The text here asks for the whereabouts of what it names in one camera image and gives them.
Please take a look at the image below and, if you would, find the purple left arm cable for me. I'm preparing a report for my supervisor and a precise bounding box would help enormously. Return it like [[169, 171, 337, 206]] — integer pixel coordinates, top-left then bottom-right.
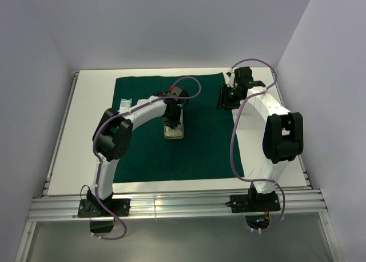
[[91, 76, 202, 241]]

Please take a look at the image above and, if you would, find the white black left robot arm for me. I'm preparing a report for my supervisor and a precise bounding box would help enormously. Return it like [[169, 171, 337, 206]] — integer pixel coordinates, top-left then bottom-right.
[[82, 86, 189, 216]]

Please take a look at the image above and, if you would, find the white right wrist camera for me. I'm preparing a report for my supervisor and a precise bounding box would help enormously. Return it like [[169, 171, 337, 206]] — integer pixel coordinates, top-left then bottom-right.
[[226, 68, 235, 86]]

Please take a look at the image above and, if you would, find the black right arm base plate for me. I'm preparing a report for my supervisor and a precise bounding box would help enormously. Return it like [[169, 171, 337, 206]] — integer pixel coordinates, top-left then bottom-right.
[[225, 194, 281, 213]]

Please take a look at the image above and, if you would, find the aluminium table edge rail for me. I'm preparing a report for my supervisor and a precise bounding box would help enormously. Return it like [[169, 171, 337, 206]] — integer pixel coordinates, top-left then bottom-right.
[[41, 72, 79, 197]]

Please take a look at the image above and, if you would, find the metal surgical kit tray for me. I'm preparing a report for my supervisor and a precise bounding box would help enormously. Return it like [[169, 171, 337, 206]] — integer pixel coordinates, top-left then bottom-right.
[[164, 109, 184, 140]]

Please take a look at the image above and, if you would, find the aluminium front frame rail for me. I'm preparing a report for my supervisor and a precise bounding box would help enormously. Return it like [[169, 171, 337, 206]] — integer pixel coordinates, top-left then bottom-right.
[[26, 189, 328, 222]]

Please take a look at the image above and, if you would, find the dark green surgical cloth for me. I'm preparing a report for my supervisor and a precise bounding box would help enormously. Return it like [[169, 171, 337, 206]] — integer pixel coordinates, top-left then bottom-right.
[[114, 73, 244, 183]]

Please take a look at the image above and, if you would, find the white gauze packet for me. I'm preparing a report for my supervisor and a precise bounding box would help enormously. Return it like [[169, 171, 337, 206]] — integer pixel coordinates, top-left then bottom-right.
[[120, 98, 133, 111]]

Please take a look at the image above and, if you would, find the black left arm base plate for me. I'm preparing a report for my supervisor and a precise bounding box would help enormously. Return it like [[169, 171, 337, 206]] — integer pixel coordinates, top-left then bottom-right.
[[77, 199, 130, 218]]

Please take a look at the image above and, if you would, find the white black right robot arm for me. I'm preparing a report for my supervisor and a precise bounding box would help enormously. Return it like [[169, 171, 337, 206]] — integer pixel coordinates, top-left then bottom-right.
[[217, 67, 303, 213]]

